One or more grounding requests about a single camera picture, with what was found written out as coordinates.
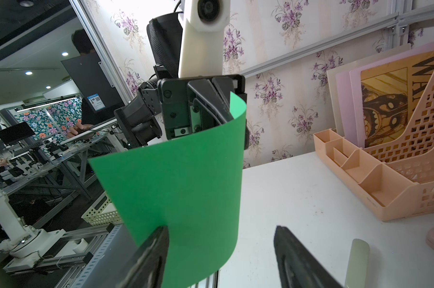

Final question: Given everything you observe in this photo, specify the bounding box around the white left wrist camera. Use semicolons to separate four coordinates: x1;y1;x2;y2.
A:
178;0;231;78

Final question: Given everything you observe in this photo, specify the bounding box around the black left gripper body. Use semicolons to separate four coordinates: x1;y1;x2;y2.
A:
158;74;247;140

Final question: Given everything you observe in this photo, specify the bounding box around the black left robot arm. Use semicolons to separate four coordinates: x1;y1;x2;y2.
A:
114;12;247;148

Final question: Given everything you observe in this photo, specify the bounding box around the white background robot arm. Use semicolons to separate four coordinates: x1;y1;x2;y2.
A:
0;190;169;288

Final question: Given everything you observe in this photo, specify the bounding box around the yellow black patterned book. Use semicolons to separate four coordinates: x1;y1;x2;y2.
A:
361;51;434;148

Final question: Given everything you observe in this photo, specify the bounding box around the black wall monitor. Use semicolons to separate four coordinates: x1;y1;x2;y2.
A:
61;54;124;120

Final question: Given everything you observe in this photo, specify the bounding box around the yellow green plastic basket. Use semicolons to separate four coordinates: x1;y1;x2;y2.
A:
81;192;123;227

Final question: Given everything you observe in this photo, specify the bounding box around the green square paper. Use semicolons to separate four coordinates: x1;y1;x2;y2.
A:
90;94;246;288

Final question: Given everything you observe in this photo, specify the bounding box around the pink folder board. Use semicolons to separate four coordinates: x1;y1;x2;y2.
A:
327;42;434;148

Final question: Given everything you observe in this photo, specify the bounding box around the peach plastic file organizer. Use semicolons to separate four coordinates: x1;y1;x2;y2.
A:
314;72;434;222

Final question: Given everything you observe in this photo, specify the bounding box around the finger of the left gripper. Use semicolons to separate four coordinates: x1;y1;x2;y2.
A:
187;78;234;124

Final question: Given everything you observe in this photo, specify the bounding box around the pale green stapler case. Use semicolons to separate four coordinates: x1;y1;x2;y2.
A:
344;239;370;288

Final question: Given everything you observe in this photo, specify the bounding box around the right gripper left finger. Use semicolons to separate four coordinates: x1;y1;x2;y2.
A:
114;226;170;288

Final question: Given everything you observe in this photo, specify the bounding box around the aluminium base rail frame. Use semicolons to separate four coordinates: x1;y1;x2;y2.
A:
56;224;139;288

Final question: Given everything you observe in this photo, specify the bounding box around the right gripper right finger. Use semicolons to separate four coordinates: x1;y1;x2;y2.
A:
273;226;341;288

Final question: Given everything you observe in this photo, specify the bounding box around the person in background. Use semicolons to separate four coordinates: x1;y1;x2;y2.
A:
66;29;103;139

